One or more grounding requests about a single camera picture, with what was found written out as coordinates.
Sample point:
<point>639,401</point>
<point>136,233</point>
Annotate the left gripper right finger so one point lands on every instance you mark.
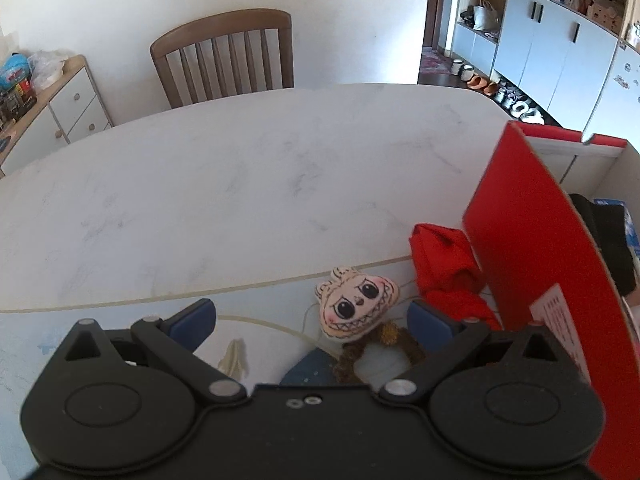
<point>429,327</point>

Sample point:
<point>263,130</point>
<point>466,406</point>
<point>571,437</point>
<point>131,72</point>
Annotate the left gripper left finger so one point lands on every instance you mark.
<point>191,326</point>

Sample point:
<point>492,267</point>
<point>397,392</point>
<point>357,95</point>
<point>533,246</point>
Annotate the red cloth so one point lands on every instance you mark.
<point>447,274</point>

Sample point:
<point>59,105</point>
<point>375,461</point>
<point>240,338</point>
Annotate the monster face plush doll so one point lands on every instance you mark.
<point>352,311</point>

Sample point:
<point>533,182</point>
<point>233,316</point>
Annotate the red and white cardboard box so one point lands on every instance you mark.
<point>529,238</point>

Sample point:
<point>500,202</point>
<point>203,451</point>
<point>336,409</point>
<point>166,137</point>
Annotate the black cloth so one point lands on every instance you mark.
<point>606,224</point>

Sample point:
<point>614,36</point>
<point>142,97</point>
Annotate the white drawer sideboard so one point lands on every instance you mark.
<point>68,111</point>

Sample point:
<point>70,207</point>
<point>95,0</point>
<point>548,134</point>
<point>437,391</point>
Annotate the red patterned rug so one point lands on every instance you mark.
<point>435,69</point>

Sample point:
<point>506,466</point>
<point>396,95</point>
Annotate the wooden chair behind table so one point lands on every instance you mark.
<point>227,54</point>

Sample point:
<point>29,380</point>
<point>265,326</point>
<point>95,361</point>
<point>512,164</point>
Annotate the white tall cabinet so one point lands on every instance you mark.
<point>583,76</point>

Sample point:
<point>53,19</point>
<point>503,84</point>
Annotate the white plastic bag on sideboard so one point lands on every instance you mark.
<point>47,67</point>

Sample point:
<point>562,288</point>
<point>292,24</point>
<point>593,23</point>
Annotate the white handbag on shelf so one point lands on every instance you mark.
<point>485,17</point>

